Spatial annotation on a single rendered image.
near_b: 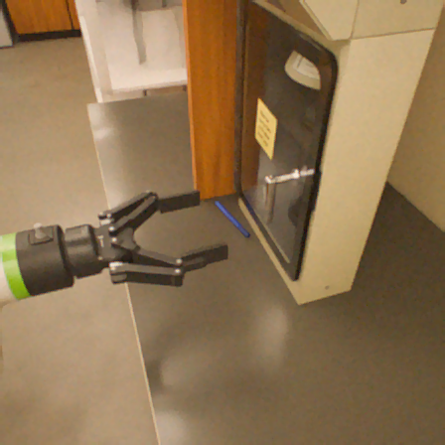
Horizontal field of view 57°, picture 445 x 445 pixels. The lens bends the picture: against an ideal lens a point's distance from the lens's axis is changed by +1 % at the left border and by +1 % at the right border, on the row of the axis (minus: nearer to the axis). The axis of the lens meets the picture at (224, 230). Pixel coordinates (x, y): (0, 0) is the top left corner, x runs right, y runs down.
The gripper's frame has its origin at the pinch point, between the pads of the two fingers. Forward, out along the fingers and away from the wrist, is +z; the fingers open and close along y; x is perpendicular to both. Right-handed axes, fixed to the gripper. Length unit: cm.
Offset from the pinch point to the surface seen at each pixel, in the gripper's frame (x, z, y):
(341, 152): -12.6, 17.6, -6.2
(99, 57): 10, -4, 110
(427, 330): 19.9, 34.6, -18.5
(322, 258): 8.3, 18.7, -6.2
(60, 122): 113, -35, 284
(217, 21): -20.1, 12.7, 30.8
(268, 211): -1.0, 10.0, -1.6
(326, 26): -28.8, 12.0, -6.3
